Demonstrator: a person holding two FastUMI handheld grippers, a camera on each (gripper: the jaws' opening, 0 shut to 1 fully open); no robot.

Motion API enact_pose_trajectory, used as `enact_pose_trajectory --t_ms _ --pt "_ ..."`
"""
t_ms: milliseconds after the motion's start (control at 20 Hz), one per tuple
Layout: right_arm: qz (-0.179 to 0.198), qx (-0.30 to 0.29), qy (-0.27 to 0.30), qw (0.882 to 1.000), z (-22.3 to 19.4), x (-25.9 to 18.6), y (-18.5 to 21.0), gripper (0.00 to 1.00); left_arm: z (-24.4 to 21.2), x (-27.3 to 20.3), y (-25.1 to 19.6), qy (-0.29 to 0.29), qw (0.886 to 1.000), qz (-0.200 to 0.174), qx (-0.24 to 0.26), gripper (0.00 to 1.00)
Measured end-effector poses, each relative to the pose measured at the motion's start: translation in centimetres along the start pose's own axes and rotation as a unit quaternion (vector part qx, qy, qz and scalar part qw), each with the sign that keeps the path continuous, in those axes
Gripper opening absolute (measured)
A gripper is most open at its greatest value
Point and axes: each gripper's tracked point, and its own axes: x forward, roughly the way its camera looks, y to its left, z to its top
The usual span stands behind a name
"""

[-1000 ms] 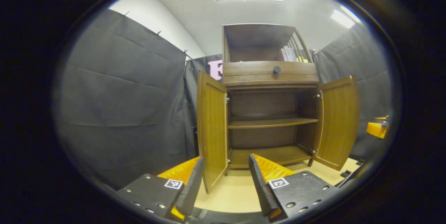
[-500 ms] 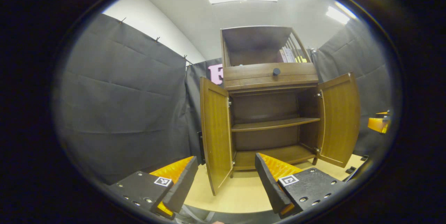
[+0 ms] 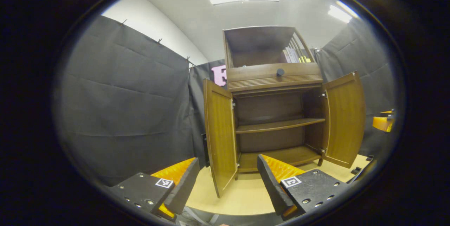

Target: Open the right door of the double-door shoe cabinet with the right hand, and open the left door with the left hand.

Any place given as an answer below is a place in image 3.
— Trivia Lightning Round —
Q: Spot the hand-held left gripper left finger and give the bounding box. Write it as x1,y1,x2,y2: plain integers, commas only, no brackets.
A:
107,157,201,221

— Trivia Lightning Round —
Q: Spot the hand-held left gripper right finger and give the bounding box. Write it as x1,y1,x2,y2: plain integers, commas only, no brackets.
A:
257,154,350,221

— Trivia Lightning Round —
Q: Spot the wooden cabinet door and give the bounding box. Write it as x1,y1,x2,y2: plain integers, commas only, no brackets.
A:
202,78,239,198
321,71,366,169

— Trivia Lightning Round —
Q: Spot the wooden double-door shoe cabinet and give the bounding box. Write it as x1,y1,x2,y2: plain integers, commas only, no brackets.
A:
202,26,366,198

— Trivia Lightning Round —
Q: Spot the small ceiling light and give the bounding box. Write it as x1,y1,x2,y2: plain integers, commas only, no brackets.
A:
328,4,353,24

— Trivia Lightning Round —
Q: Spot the black backdrop cloth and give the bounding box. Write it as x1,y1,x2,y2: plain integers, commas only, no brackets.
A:
53,15,405,186

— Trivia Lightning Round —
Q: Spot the wooden drawer with black knob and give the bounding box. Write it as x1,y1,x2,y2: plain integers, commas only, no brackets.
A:
227,63,323,92

